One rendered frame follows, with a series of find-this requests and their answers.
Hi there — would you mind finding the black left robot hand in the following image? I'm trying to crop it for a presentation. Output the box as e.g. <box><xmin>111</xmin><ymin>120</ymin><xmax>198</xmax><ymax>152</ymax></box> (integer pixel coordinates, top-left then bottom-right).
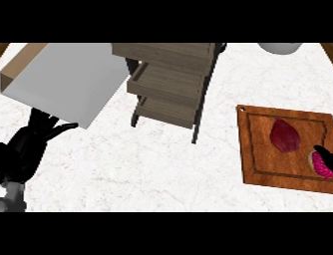
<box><xmin>0</xmin><ymin>107</ymin><xmax>80</xmax><ymax>185</ymax></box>

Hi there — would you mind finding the brown wooden cutting board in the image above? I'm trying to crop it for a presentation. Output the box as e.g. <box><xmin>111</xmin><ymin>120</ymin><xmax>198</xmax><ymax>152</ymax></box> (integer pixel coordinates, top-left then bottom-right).
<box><xmin>235</xmin><ymin>104</ymin><xmax>333</xmax><ymax>197</ymax></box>

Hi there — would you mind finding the wooden tiered basket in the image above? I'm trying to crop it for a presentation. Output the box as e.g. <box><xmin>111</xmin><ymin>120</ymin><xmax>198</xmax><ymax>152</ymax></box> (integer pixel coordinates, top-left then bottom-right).
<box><xmin>111</xmin><ymin>43</ymin><xmax>227</xmax><ymax>145</ymax></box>

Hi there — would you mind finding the dark red sweet potato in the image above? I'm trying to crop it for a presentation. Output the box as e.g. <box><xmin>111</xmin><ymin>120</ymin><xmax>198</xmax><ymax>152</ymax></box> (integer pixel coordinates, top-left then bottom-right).
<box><xmin>269</xmin><ymin>118</ymin><xmax>301</xmax><ymax>154</ymax></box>

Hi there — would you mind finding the grey open box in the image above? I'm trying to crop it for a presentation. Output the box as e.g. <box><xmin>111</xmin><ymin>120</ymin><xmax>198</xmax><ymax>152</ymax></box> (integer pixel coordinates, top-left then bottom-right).
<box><xmin>0</xmin><ymin>43</ymin><xmax>131</xmax><ymax>129</ymax></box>

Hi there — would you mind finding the pale grey bowl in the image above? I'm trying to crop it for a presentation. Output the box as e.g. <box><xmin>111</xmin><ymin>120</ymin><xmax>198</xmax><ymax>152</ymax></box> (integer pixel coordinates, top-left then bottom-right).
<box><xmin>256</xmin><ymin>43</ymin><xmax>304</xmax><ymax>56</ymax></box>

